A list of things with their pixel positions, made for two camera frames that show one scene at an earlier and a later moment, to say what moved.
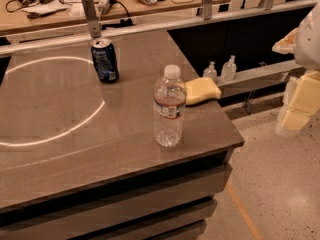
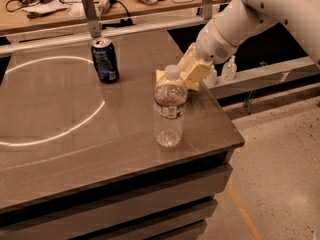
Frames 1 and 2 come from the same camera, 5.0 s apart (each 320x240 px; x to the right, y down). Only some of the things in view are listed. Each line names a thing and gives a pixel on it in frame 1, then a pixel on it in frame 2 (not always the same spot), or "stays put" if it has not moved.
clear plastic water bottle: [170, 101] stays put
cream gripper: [309, 40] -> [212, 46]
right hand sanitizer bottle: [229, 69] stays put
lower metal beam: [257, 80] stays put
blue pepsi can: [105, 60] stays put
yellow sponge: [201, 89] -> [160, 74]
